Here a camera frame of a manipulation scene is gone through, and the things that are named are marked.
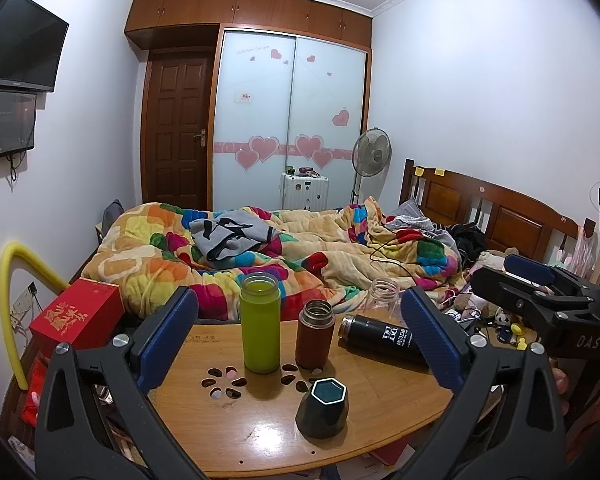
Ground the small black monitor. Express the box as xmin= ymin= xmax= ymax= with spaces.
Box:
xmin=0 ymin=88 xmax=38 ymax=162

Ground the dark green faceted cup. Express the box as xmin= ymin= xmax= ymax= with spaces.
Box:
xmin=294 ymin=379 xmax=349 ymax=440

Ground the yellow foam tube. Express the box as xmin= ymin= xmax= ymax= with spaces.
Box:
xmin=0 ymin=241 xmax=72 ymax=392

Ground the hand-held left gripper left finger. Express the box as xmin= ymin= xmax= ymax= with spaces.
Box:
xmin=34 ymin=286 xmax=208 ymax=480

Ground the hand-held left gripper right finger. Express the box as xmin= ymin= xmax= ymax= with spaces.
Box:
xmin=397 ymin=286 xmax=567 ymax=480

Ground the red gift box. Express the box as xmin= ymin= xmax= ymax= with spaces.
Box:
xmin=29 ymin=279 xmax=126 ymax=352

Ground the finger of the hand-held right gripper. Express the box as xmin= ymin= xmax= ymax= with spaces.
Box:
xmin=503 ymin=253 xmax=600 ymax=306
xmin=469 ymin=265 xmax=600 ymax=361

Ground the black flask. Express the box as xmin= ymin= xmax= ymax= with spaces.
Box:
xmin=337 ymin=314 xmax=431 ymax=368

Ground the black cloth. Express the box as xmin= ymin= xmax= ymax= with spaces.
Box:
xmin=450 ymin=222 xmax=488 ymax=267

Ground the brown wooden door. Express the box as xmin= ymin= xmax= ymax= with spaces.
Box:
xmin=141 ymin=50 xmax=217 ymax=207

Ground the grey striped pillow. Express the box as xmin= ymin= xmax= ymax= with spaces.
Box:
xmin=384 ymin=198 xmax=453 ymax=235

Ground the wardrobe with heart stickers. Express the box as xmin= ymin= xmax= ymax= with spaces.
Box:
xmin=125 ymin=0 xmax=373 ymax=213

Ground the beige plush toy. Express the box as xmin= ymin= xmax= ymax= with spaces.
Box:
xmin=475 ymin=248 xmax=521 ymax=273

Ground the person's right hand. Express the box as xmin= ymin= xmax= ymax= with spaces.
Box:
xmin=553 ymin=367 xmax=571 ymax=417

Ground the red bag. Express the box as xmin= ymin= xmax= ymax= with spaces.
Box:
xmin=20 ymin=350 xmax=56 ymax=428

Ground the black cable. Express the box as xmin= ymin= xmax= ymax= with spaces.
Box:
xmin=367 ymin=234 xmax=448 ymax=280

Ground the white suitcase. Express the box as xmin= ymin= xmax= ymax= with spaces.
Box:
xmin=279 ymin=172 xmax=330 ymax=212

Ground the grey and black garment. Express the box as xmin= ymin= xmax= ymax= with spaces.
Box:
xmin=189 ymin=208 xmax=282 ymax=264

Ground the brown flask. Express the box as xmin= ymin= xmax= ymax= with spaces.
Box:
xmin=295 ymin=299 xmax=336 ymax=371

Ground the standing fan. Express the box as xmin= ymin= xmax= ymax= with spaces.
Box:
xmin=349 ymin=126 xmax=393 ymax=207

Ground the clear plastic bottle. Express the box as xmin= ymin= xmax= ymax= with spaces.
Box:
xmin=360 ymin=278 xmax=406 ymax=325

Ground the white wall socket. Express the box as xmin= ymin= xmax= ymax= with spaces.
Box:
xmin=9 ymin=282 xmax=38 ymax=328

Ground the green flask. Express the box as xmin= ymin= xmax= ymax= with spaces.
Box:
xmin=238 ymin=270 xmax=282 ymax=375

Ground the colourful patchwork blanket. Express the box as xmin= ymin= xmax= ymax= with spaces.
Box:
xmin=80 ymin=196 xmax=468 ymax=322

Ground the black wall television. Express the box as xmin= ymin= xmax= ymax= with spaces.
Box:
xmin=0 ymin=0 xmax=70 ymax=93

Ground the wooden bed headboard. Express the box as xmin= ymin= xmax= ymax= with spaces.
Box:
xmin=399 ymin=158 xmax=597 ymax=266

